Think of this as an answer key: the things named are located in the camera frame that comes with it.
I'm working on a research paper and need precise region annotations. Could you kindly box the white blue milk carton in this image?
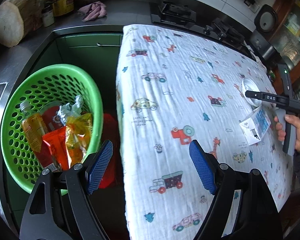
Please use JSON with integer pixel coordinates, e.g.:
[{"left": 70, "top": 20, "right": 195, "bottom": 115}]
[{"left": 239, "top": 106, "right": 271, "bottom": 145}]

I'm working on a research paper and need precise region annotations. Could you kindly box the red foil snack wrapper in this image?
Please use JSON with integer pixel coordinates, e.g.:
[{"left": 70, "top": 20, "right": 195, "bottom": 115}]
[{"left": 43, "top": 126, "right": 70, "bottom": 171}]

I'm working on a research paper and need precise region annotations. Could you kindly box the yellow snack bag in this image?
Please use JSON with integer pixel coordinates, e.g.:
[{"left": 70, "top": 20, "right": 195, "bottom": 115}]
[{"left": 65, "top": 113, "right": 93, "bottom": 167}]

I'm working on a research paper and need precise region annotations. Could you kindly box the grey white paper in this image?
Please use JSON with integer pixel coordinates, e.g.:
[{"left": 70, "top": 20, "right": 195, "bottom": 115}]
[{"left": 57, "top": 95, "right": 83, "bottom": 126}]

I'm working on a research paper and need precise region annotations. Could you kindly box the red yellow tea bottle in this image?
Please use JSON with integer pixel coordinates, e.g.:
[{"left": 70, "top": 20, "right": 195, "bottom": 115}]
[{"left": 20, "top": 101, "right": 48, "bottom": 153}]

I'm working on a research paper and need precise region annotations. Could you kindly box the red instant noodle cup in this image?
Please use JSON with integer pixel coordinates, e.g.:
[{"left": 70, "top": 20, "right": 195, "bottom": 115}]
[{"left": 40, "top": 106, "right": 63, "bottom": 132}]

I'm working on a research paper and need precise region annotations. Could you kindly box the person's right hand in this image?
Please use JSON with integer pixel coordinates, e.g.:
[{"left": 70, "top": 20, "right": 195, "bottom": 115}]
[{"left": 274, "top": 114, "right": 300, "bottom": 153}]

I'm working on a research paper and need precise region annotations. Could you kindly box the black rice cooker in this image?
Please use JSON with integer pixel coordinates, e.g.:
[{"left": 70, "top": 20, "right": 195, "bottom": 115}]
[{"left": 249, "top": 4, "right": 278, "bottom": 61}]

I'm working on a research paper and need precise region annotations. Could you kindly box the green plastic waste basket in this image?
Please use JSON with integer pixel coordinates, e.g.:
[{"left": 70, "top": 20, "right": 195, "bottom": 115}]
[{"left": 1, "top": 64, "right": 103, "bottom": 192}]

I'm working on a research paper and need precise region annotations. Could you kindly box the white cartoon print tablecloth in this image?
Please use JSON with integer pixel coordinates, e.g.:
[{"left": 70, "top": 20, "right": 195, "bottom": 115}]
[{"left": 116, "top": 24, "right": 293, "bottom": 239}]

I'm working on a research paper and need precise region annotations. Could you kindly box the black gas stove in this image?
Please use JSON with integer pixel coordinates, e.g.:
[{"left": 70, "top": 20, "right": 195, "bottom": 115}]
[{"left": 149, "top": 0, "right": 252, "bottom": 58}]

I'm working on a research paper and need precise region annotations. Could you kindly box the small white label jar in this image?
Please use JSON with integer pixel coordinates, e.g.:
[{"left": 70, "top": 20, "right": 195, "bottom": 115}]
[{"left": 42, "top": 4, "right": 55, "bottom": 27}]

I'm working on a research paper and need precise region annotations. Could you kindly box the pink dish rag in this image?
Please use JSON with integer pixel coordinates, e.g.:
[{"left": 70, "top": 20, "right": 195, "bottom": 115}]
[{"left": 78, "top": 1, "right": 107, "bottom": 22}]

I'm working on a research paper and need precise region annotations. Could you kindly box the round wooden chopping block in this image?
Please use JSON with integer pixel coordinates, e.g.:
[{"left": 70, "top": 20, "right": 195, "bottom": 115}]
[{"left": 0, "top": 0, "right": 42, "bottom": 48}]

